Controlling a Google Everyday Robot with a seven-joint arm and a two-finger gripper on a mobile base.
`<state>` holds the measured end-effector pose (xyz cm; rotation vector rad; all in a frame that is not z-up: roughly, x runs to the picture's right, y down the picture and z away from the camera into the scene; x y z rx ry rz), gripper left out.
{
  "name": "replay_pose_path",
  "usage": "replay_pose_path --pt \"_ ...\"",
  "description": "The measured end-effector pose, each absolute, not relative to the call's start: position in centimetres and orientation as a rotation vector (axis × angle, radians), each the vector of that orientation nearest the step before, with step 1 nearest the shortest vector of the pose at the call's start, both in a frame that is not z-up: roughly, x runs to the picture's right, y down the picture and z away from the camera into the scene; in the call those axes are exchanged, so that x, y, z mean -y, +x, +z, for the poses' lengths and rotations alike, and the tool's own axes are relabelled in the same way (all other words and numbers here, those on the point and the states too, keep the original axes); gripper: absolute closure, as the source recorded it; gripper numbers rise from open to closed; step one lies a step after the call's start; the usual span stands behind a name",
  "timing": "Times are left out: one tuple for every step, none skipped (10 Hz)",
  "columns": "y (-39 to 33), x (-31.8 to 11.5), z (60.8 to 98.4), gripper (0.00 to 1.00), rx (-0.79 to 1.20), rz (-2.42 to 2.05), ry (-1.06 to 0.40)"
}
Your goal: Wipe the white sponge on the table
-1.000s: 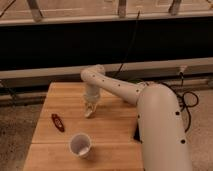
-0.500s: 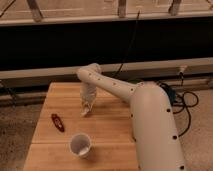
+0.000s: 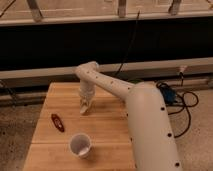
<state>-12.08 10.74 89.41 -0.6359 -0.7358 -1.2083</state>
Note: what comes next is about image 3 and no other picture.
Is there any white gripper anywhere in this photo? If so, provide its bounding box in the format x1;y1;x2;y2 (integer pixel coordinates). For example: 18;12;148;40
79;81;95;108

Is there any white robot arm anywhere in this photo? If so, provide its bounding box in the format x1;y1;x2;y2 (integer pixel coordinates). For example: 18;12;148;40
75;61;183;171

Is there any dark red oblong object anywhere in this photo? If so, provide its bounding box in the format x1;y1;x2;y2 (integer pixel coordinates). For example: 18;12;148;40
51;114;65;132

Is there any white paper cup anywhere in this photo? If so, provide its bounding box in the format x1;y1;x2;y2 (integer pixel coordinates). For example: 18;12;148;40
69;133;92;158

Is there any black window ledge panel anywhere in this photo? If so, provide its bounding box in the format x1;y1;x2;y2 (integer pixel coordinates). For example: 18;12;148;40
0;17;213;71

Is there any black hanging cable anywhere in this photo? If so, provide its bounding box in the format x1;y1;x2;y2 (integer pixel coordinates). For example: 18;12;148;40
113;9;141;78

